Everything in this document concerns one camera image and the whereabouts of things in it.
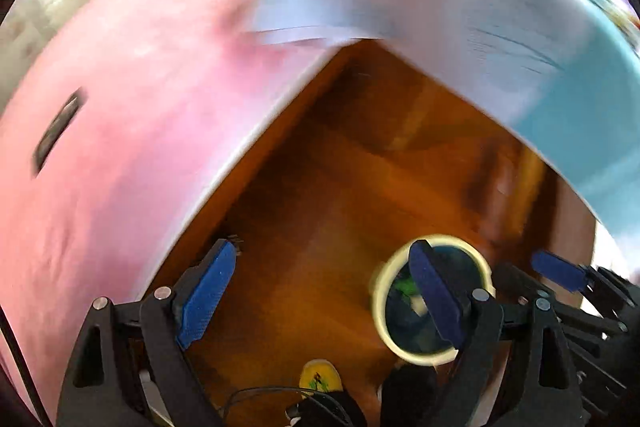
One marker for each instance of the green wrapper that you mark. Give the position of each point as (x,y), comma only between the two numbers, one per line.
(406,287)

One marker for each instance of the person's black pants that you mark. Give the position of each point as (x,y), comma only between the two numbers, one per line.
(407,394)

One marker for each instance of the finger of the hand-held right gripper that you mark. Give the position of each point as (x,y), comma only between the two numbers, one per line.
(555,269)
(520,284)

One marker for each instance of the pink bed sheet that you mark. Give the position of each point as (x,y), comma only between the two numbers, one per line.
(140,107)

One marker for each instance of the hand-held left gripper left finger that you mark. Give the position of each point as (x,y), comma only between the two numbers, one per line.
(207,287)

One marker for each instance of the black rectangular object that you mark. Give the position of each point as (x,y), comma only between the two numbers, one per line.
(57,132)

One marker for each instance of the yellow knit shoe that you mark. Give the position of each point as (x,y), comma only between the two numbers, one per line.
(320,374)

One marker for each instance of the blue trash bin cream rim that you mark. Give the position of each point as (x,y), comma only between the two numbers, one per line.
(400,332)

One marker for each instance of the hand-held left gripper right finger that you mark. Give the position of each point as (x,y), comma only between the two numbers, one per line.
(435,292)

